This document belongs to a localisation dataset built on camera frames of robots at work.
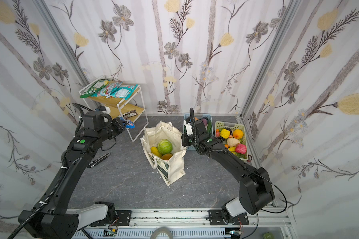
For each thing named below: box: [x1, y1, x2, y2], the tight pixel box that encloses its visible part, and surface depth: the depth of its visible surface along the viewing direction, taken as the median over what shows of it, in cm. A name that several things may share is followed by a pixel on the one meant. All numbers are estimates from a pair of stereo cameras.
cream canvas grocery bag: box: [140, 120, 187, 187], surface depth 87 cm
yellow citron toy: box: [219, 128, 231, 139], surface depth 102 cm
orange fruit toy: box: [232, 128, 244, 140], surface depth 102 cm
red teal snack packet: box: [91, 81, 123, 98], surface depth 84 cm
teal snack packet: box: [110, 84, 139, 101], surface depth 83 cm
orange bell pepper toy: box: [161, 153, 173, 161], surface depth 90 cm
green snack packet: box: [79, 79, 110, 99], surface depth 85 cm
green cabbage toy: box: [157, 138, 174, 155], surface depth 92 cm
